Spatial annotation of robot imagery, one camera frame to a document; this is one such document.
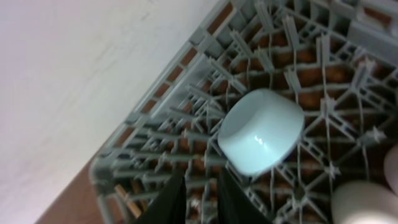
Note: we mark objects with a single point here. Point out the grey dishwasher rack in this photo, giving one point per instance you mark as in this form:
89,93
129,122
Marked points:
336,59

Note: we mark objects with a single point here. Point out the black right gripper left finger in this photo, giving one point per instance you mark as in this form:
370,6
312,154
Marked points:
170,205

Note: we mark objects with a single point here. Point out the wooden chopstick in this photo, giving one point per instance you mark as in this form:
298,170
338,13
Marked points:
132,206

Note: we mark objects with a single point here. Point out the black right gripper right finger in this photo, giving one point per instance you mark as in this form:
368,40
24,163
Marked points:
234,207

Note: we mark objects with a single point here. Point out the light blue bowl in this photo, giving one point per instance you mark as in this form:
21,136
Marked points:
260,130

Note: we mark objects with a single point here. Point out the white cup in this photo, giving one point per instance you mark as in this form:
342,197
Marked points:
361,202

